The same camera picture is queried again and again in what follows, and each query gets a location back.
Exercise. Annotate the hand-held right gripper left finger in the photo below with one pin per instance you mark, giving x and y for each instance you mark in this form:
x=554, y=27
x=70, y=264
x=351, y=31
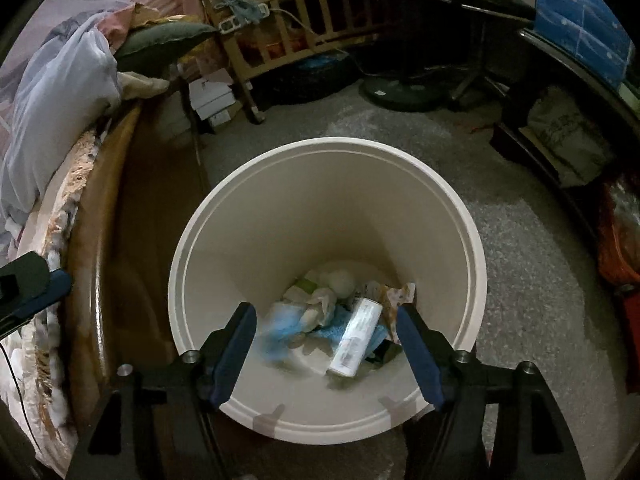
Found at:
x=232, y=350

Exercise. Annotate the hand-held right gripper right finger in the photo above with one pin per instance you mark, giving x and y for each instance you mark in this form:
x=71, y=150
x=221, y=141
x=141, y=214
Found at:
x=420, y=355

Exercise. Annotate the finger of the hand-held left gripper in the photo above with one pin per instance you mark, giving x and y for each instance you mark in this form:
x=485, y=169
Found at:
x=45, y=290

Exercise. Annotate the blue plastic wrapper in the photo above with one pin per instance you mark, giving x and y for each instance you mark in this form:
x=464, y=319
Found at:
x=285, y=327

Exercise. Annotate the orange printed wrapper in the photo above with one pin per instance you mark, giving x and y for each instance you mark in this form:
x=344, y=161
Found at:
x=397, y=294

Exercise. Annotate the white labelled tube bottle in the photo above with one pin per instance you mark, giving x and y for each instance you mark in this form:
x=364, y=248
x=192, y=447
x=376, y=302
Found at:
x=355, y=330

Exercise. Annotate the trash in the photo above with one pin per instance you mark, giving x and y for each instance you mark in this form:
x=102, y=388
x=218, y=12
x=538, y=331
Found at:
x=330, y=332

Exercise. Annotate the beige tissue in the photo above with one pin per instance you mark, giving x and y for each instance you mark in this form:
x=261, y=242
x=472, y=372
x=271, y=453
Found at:
x=317, y=310

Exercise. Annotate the white trash bin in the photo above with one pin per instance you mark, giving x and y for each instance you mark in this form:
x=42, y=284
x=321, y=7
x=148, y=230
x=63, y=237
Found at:
x=325, y=200

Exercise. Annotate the peach fringed bedspread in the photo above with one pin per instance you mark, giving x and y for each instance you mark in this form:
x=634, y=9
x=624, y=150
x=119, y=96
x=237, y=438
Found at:
x=55, y=220

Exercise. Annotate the light blue quilt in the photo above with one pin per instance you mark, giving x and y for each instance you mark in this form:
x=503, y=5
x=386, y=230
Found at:
x=50, y=110

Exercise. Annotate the orange plastic bag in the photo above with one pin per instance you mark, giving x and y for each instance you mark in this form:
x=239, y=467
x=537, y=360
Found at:
x=620, y=240

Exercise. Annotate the stack of white boxes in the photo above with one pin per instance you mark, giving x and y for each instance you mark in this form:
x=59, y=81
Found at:
x=212, y=95

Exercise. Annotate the black fan base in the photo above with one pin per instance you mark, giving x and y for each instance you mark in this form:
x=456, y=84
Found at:
x=400, y=92

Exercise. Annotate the printed plastic bag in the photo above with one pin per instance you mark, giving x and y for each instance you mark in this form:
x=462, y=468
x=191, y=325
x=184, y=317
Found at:
x=565, y=130

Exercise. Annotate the green pillow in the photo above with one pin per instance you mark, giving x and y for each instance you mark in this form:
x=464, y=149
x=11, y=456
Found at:
x=160, y=40

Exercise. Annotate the black bag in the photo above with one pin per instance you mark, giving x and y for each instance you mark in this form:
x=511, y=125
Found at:
x=310, y=77

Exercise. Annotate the dark low shelf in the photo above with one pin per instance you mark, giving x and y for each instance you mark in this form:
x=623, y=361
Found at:
x=550, y=75

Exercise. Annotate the white power strip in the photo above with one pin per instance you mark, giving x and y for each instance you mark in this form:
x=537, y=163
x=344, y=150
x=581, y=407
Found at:
x=232, y=22

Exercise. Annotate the wooden crib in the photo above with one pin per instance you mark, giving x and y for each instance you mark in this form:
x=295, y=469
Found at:
x=300, y=10

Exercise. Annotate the blue tissue pack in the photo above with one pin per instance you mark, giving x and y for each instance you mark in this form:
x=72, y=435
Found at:
x=580, y=15

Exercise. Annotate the wooden bed frame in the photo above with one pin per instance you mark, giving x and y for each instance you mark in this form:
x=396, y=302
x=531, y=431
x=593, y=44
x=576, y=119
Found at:
x=115, y=210

